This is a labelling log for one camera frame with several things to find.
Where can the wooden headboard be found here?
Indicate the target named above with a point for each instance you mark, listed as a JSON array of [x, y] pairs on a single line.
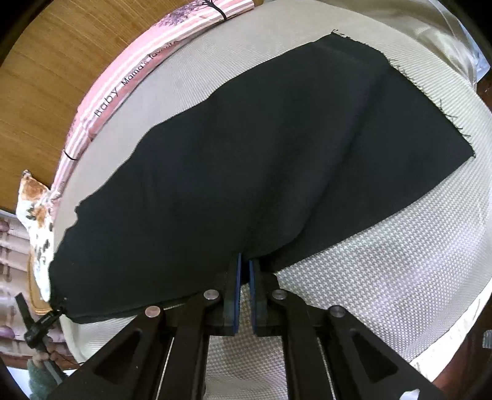
[[57, 77]]

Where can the pink striped blanket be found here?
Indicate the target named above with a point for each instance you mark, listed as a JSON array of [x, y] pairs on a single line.
[[127, 73]]

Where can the beige textured bed cover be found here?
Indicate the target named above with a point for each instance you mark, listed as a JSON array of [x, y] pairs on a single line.
[[384, 261]]

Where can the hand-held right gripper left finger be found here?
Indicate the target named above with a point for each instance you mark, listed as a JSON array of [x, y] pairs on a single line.
[[237, 269]]

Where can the floral pillow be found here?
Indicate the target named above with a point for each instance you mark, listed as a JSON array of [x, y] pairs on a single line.
[[36, 215]]

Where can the black pants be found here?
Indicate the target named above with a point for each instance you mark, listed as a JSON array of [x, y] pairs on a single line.
[[269, 154]]

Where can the person's left forearm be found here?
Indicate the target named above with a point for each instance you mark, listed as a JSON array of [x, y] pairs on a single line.
[[40, 379]]

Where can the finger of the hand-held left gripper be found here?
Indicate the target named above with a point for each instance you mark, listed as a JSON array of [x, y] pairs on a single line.
[[36, 330]]

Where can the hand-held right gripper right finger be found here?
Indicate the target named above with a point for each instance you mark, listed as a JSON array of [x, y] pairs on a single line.
[[252, 273]]

